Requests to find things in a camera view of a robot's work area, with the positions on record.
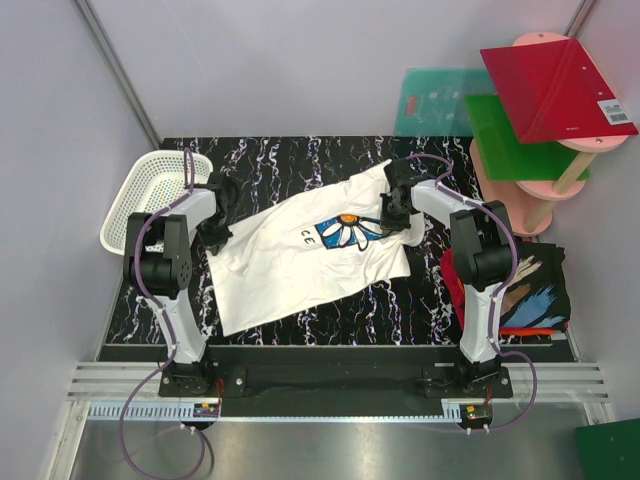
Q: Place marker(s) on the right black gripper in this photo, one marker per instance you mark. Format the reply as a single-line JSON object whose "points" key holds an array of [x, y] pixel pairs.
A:
{"points": [[393, 220]]}

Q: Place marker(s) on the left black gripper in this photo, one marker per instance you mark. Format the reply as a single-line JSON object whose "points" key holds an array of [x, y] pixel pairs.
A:
{"points": [[215, 235]]}

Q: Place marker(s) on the white daisy print t-shirt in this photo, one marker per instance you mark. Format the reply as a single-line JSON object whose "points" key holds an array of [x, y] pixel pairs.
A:
{"points": [[314, 248]]}

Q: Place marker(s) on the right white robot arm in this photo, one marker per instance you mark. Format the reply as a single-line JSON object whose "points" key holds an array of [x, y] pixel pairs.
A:
{"points": [[483, 249]]}

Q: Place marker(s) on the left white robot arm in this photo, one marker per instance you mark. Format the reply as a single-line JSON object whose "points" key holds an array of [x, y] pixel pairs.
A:
{"points": [[158, 263]]}

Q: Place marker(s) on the black marbled table mat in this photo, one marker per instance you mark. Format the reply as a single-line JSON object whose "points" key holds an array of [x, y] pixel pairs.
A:
{"points": [[416, 310]]}

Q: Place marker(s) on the white perforated plastic basket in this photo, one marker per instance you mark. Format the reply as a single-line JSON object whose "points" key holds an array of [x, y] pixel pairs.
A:
{"points": [[155, 181]]}

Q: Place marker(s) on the red folded t-shirt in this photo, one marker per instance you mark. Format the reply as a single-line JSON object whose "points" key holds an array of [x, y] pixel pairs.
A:
{"points": [[455, 280]]}

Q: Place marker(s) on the teal cutting board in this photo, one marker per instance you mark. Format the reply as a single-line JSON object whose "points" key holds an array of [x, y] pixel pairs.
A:
{"points": [[432, 101]]}

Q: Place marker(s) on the green plastic sheet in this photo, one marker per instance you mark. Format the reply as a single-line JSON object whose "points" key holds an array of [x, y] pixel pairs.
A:
{"points": [[503, 156]]}

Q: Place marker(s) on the pink wooden tiered shelf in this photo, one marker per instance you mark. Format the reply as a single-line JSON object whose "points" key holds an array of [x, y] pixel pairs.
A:
{"points": [[530, 203]]}

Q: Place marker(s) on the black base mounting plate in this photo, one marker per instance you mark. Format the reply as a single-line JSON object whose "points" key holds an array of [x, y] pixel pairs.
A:
{"points": [[429, 371]]}

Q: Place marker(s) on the black folded printed t-shirt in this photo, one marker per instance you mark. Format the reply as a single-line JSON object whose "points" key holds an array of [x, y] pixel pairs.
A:
{"points": [[536, 302]]}

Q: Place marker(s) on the red plastic sheet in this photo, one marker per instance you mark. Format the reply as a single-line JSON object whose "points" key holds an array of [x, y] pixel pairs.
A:
{"points": [[551, 90]]}

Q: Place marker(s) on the dark green board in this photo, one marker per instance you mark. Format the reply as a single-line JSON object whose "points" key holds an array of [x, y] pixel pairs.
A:
{"points": [[609, 451]]}

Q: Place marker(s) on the aluminium rail frame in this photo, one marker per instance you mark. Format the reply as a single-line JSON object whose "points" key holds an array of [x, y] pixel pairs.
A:
{"points": [[350, 393]]}

